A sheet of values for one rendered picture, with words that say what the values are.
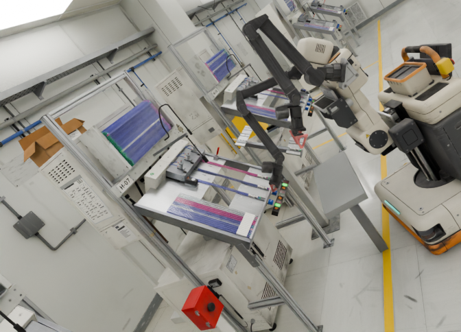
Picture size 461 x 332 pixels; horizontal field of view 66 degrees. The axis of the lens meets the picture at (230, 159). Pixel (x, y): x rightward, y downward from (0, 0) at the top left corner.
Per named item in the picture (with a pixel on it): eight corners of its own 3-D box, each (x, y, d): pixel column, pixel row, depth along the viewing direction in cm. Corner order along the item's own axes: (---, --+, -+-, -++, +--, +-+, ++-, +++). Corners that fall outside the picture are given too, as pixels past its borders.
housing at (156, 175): (188, 157, 262) (188, 140, 254) (156, 196, 223) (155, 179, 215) (179, 154, 264) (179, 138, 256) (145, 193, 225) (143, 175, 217)
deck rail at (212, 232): (250, 247, 194) (251, 239, 191) (248, 250, 193) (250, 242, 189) (136, 210, 210) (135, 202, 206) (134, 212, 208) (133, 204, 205)
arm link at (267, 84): (230, 92, 205) (230, 93, 215) (239, 114, 207) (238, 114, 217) (301, 62, 205) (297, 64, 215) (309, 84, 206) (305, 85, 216)
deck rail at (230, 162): (277, 178, 248) (278, 171, 244) (276, 180, 246) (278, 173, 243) (184, 153, 264) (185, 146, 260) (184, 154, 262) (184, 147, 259)
